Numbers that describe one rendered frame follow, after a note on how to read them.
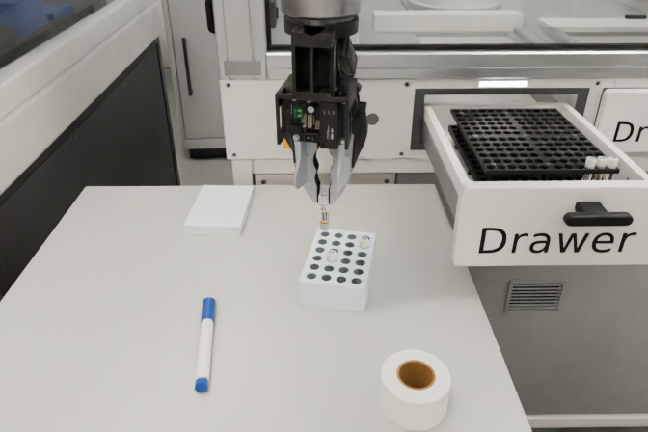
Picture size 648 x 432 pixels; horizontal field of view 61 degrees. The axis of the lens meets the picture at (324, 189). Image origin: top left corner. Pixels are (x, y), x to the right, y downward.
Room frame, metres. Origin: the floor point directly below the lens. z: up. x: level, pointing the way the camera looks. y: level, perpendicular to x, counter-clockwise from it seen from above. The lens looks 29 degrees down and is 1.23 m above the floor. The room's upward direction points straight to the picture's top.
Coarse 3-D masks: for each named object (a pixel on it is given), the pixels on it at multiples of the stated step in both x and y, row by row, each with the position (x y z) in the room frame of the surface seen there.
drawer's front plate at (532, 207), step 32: (480, 192) 0.54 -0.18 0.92; (512, 192) 0.55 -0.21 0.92; (544, 192) 0.55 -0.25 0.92; (576, 192) 0.55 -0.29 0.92; (608, 192) 0.55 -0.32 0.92; (640, 192) 0.55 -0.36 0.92; (480, 224) 0.55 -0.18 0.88; (512, 224) 0.55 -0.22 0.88; (544, 224) 0.55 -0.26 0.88; (640, 224) 0.55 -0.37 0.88; (480, 256) 0.55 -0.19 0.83; (512, 256) 0.55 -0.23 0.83; (544, 256) 0.55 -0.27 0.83; (576, 256) 0.55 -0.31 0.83; (608, 256) 0.55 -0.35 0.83; (640, 256) 0.55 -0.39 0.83
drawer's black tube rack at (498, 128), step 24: (456, 120) 0.82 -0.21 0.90; (480, 120) 0.82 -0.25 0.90; (504, 120) 0.83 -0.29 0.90; (528, 120) 0.82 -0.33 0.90; (552, 120) 0.83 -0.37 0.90; (456, 144) 0.80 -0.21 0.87; (480, 144) 0.73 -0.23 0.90; (504, 144) 0.73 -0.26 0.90; (528, 144) 0.73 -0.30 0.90; (552, 144) 0.73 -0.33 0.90; (576, 144) 0.73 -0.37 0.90; (480, 168) 0.71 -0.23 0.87; (552, 168) 0.65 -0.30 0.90
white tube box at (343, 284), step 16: (320, 240) 0.63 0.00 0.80; (336, 240) 0.63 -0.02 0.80; (352, 240) 0.63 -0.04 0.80; (368, 240) 0.63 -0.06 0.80; (320, 256) 0.60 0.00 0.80; (352, 256) 0.59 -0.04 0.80; (368, 256) 0.59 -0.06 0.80; (304, 272) 0.56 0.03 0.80; (320, 272) 0.56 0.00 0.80; (336, 272) 0.56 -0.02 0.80; (352, 272) 0.56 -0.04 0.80; (368, 272) 0.56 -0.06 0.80; (304, 288) 0.54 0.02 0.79; (320, 288) 0.54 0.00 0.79; (336, 288) 0.53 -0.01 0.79; (352, 288) 0.53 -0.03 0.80; (368, 288) 0.57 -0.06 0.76; (304, 304) 0.54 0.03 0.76; (320, 304) 0.54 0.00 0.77; (336, 304) 0.53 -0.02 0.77; (352, 304) 0.53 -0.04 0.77
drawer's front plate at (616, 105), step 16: (608, 96) 0.87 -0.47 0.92; (624, 96) 0.87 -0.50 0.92; (640, 96) 0.87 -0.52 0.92; (608, 112) 0.87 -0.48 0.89; (624, 112) 0.87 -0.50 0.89; (640, 112) 0.87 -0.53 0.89; (608, 128) 0.87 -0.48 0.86; (624, 128) 0.87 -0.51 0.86; (624, 144) 0.87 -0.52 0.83; (640, 144) 0.87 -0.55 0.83
